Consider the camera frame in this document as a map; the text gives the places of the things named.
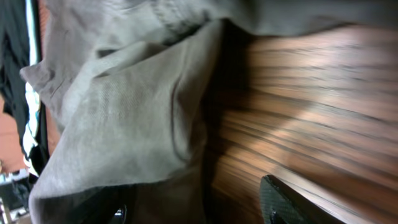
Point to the black garment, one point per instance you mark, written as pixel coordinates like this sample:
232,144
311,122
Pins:
14,57

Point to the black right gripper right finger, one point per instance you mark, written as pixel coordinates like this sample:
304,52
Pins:
280,204

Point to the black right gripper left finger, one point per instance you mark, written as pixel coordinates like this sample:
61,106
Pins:
120,216

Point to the grey shorts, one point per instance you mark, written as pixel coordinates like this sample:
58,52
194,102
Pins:
177,109

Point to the light blue garment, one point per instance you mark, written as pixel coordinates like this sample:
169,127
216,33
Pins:
32,97

